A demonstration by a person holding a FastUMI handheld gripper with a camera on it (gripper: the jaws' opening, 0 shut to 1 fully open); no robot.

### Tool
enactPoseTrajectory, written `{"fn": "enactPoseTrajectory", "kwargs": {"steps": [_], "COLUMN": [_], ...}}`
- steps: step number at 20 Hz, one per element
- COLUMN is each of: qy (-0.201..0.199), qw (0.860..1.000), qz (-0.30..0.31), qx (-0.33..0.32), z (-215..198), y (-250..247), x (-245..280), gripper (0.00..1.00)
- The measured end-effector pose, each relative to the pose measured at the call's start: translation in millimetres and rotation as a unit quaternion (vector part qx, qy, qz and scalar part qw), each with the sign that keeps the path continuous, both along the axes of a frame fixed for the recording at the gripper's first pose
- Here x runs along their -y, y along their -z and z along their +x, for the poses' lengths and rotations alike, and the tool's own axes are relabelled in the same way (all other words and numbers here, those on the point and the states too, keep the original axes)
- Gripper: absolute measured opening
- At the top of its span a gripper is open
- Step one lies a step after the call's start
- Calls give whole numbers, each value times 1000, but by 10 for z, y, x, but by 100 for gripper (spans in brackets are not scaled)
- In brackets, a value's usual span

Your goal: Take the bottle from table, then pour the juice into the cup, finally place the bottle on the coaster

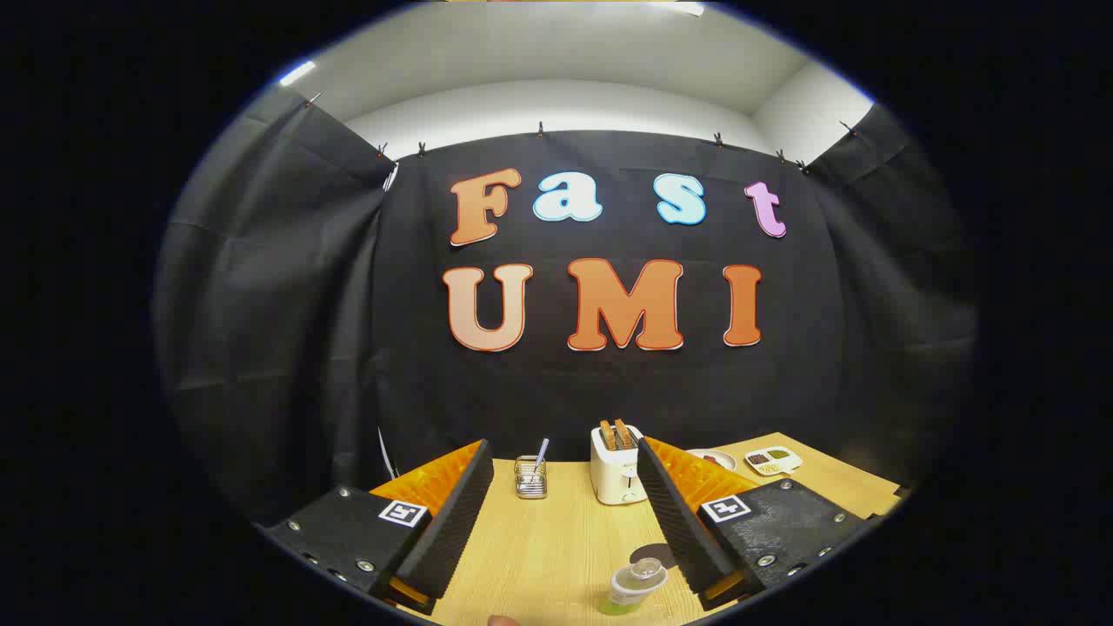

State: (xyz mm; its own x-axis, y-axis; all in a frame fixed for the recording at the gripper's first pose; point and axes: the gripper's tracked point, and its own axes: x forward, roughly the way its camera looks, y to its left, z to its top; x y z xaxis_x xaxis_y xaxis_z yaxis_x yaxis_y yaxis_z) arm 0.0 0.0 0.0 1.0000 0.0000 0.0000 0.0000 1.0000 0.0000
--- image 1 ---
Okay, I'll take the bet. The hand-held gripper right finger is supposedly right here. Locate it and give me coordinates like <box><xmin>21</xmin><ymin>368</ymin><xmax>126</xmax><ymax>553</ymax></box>
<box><xmin>637</xmin><ymin>436</ymin><xmax>883</xmax><ymax>611</ymax></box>

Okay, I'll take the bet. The clear bottle with white label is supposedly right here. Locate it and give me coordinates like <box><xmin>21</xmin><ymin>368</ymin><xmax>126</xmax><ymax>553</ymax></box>
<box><xmin>598</xmin><ymin>557</ymin><xmax>669</xmax><ymax>616</ymax></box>

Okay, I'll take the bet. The white divided condiment dish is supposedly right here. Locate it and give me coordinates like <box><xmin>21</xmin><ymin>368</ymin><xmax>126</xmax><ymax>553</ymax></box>
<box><xmin>744</xmin><ymin>446</ymin><xmax>803</xmax><ymax>476</ymax></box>

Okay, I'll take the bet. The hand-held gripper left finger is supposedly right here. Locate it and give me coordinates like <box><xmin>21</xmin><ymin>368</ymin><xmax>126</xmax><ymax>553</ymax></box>
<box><xmin>257</xmin><ymin>439</ymin><xmax>495</xmax><ymax>616</ymax></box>

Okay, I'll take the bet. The wire mesh holder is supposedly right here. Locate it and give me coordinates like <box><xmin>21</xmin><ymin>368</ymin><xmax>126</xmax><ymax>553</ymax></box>
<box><xmin>514</xmin><ymin>455</ymin><xmax>549</xmax><ymax>499</ymax></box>

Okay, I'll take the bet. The cream toaster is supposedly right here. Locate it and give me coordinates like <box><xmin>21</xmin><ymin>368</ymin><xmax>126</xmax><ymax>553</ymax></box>
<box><xmin>590</xmin><ymin>423</ymin><xmax>649</xmax><ymax>506</ymax></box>

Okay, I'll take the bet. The wooden table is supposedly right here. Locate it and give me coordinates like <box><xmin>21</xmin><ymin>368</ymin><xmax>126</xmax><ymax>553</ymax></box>
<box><xmin>396</xmin><ymin>432</ymin><xmax>905</xmax><ymax>626</ymax></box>

